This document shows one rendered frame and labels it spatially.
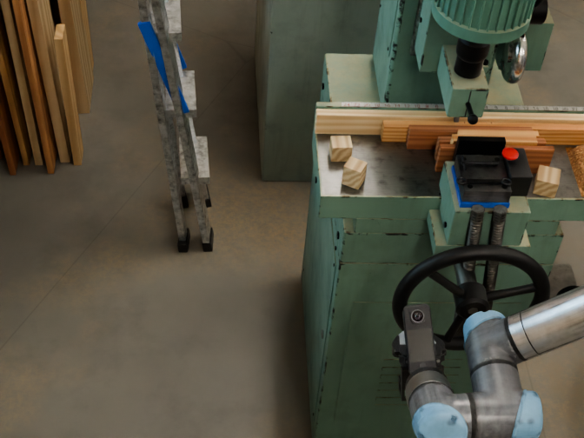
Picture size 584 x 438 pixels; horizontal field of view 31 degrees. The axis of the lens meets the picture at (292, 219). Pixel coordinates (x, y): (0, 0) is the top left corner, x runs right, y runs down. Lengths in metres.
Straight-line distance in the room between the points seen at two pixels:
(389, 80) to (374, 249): 0.38
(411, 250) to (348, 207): 0.18
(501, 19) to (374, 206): 0.42
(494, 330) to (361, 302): 0.56
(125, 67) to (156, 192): 0.63
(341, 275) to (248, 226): 1.04
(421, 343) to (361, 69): 0.88
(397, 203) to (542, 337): 0.46
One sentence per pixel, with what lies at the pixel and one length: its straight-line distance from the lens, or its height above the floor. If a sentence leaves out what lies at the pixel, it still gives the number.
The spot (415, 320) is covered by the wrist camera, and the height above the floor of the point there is 0.93.
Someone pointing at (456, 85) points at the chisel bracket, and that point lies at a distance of 1.96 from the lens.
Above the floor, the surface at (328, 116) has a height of 0.95.
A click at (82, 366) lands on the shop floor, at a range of 2.81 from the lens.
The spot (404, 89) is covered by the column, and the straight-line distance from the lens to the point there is 2.24.
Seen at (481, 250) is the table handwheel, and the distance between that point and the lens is 1.83.
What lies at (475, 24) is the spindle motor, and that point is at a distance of 1.84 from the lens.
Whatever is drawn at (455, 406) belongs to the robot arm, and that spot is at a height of 0.97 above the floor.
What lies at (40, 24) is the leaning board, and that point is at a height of 0.52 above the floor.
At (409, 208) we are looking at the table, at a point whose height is 0.87.
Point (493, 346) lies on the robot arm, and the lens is 1.67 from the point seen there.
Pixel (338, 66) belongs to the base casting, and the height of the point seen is 0.80.
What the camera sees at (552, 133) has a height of 0.93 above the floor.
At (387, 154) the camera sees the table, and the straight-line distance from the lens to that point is 2.04.
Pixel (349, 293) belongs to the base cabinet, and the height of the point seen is 0.62.
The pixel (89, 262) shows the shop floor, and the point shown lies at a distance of 3.03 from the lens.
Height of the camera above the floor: 2.26
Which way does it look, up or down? 46 degrees down
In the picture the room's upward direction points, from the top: 5 degrees clockwise
